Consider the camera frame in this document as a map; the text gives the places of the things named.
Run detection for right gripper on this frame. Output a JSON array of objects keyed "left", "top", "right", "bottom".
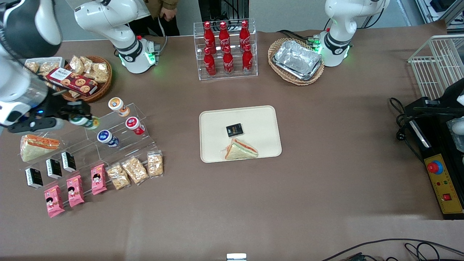
[{"left": 7, "top": 102, "right": 92, "bottom": 134}]

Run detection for green gum bottle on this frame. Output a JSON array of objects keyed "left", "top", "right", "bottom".
[{"left": 68, "top": 113, "right": 101, "bottom": 131}]

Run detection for blue gum bottle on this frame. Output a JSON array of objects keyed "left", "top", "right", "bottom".
[{"left": 97, "top": 130, "right": 119, "bottom": 148}]

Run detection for orange gum bottle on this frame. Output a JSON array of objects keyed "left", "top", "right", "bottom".
[{"left": 108, "top": 97, "right": 130, "bottom": 117}]

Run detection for red gum bottle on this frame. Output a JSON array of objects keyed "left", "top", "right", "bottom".
[{"left": 125, "top": 116, "right": 146, "bottom": 136}]

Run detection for cream plastic tray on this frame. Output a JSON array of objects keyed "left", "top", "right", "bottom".
[{"left": 199, "top": 105, "right": 282, "bottom": 163}]

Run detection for aluminium foil tray stack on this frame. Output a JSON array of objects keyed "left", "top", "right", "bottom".
[{"left": 272, "top": 40, "right": 323, "bottom": 81}]

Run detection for red cookie box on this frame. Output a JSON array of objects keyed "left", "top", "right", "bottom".
[{"left": 46, "top": 68, "right": 99, "bottom": 97}]

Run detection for wicker basket with snacks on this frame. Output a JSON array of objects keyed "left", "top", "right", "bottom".
[{"left": 54, "top": 55, "right": 113, "bottom": 103}]

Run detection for black tissue pack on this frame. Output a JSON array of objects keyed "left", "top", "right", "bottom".
[
  {"left": 61, "top": 152, "right": 77, "bottom": 173},
  {"left": 25, "top": 167, "right": 44, "bottom": 189},
  {"left": 45, "top": 158, "right": 63, "bottom": 179},
  {"left": 225, "top": 123, "right": 244, "bottom": 138}
]

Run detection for wrapped triangle sandwich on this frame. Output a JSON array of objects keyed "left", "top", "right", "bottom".
[
  {"left": 220, "top": 138, "right": 259, "bottom": 161},
  {"left": 20, "top": 134, "right": 61, "bottom": 162}
]

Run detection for white plastic bin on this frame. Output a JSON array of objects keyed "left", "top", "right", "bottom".
[{"left": 24, "top": 57, "right": 65, "bottom": 78}]

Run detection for pink snack packet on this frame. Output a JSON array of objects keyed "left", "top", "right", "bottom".
[
  {"left": 66, "top": 175, "right": 85, "bottom": 208},
  {"left": 91, "top": 164, "right": 108, "bottom": 195},
  {"left": 44, "top": 185, "right": 66, "bottom": 218}
]

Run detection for clear acrylic stepped shelf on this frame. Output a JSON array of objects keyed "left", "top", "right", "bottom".
[{"left": 54, "top": 103, "right": 160, "bottom": 171}]

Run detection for clear bag of crackers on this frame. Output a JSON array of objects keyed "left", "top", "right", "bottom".
[
  {"left": 147, "top": 150, "right": 164, "bottom": 178},
  {"left": 121, "top": 156, "right": 149, "bottom": 186},
  {"left": 106, "top": 163, "right": 131, "bottom": 190}
]

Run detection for person in brown jacket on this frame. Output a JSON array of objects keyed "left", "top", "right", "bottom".
[{"left": 129, "top": 0, "right": 181, "bottom": 37}]

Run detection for red cola bottle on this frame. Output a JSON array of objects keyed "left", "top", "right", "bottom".
[
  {"left": 239, "top": 20, "right": 251, "bottom": 46},
  {"left": 203, "top": 47, "right": 218, "bottom": 78},
  {"left": 219, "top": 22, "right": 232, "bottom": 48},
  {"left": 242, "top": 43, "right": 254, "bottom": 75},
  {"left": 222, "top": 46, "right": 235, "bottom": 76},
  {"left": 203, "top": 21, "right": 217, "bottom": 49}
]

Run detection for clear acrylic bottle rack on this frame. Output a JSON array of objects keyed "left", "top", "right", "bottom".
[{"left": 193, "top": 19, "right": 258, "bottom": 81}]

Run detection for dark background equipment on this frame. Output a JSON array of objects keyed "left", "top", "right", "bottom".
[{"left": 198, "top": 0, "right": 250, "bottom": 22}]

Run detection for wicker basket with foil trays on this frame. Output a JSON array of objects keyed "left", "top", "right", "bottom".
[{"left": 268, "top": 38, "right": 325, "bottom": 87}]

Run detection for black sealing machine yellow panel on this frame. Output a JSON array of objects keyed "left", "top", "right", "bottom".
[{"left": 404, "top": 78, "right": 464, "bottom": 220}]

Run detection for silver metal mold container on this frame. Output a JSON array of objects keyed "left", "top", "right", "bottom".
[{"left": 451, "top": 121, "right": 464, "bottom": 153}]

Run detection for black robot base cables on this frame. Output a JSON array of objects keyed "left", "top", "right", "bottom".
[{"left": 277, "top": 30, "right": 319, "bottom": 46}]

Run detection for black machine power cable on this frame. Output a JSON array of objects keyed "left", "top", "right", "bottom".
[{"left": 389, "top": 97, "right": 424, "bottom": 161}]

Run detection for long black cable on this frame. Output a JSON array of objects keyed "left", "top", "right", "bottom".
[{"left": 321, "top": 238, "right": 464, "bottom": 261}]

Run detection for white wire rack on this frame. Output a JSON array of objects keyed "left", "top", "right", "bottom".
[{"left": 408, "top": 34, "right": 464, "bottom": 100}]

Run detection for looped black cable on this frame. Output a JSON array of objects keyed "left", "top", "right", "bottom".
[{"left": 403, "top": 242, "right": 447, "bottom": 261}]

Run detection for background metal shelf frame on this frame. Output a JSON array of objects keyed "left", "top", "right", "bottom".
[{"left": 415, "top": 0, "right": 464, "bottom": 26}]

